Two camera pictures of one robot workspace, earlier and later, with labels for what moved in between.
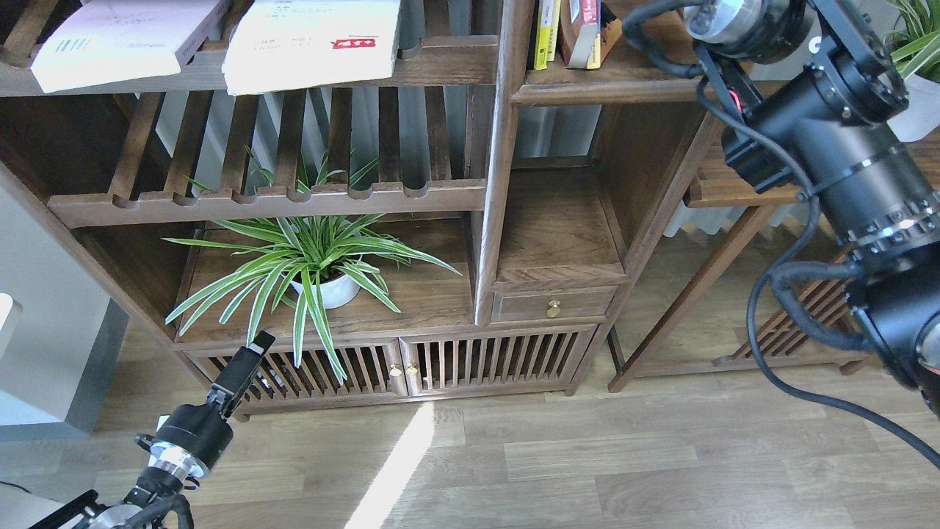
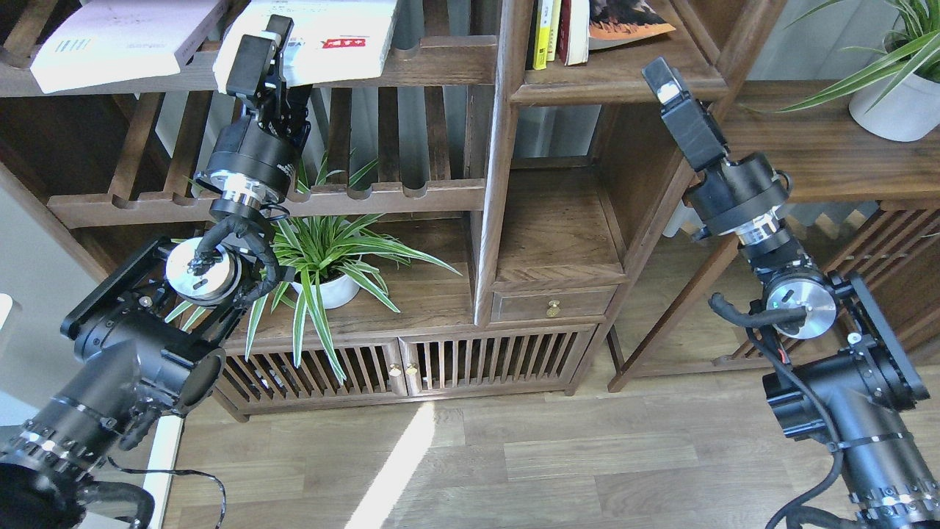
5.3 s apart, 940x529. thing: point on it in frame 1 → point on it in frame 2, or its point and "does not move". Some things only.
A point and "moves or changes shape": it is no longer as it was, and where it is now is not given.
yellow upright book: (542, 43) does not move
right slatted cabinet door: (493, 361) does not move
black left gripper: (237, 373) → (255, 78)
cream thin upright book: (555, 15) does not move
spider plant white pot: (315, 264) does not move
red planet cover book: (588, 31) → (612, 22)
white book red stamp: (283, 44) moves or changes shape
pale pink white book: (109, 40) does not move
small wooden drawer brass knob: (552, 303) does not move
